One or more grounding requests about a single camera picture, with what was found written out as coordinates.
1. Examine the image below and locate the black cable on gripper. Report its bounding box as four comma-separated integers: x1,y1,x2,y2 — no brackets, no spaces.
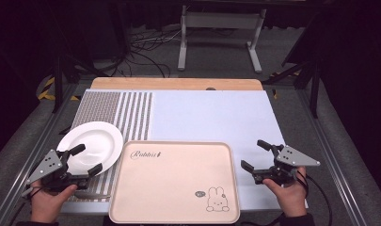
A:
295,170,333,226

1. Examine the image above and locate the person's right hand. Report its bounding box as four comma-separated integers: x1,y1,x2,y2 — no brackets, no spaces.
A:
262,167,308,218

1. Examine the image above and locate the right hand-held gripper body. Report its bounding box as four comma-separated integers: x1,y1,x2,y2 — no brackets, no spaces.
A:
253,144,321,186

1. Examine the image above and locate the white plate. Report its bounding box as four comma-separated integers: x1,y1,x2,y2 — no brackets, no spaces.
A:
56,121,124,177

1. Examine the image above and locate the bundle of floor cables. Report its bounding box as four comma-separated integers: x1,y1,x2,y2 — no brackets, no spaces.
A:
93,26,183,78

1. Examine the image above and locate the grey striped placemat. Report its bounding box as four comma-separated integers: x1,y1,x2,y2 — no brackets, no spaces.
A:
65,90,154,202

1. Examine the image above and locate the white table mat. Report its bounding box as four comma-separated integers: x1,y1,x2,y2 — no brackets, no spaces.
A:
60,89,309,215

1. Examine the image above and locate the black tripod stand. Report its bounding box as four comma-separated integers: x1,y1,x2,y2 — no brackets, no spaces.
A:
262,53,324,120
51,46,109,114

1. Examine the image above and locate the white metal stand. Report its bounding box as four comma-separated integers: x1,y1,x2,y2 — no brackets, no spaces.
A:
177,5,267,74

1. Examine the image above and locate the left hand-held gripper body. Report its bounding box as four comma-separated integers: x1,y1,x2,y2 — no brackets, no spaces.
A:
25,149,89,193

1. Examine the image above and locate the pink tray with rabbit print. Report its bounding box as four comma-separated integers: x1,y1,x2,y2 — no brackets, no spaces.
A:
108,140,241,225

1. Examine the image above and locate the person's left hand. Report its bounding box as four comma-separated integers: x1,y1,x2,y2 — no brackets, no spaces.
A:
30,182,78,223

